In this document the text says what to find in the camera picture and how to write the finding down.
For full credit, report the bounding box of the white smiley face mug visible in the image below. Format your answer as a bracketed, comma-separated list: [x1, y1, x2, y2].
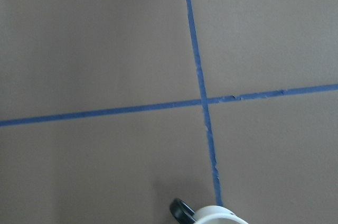
[169, 198, 250, 224]

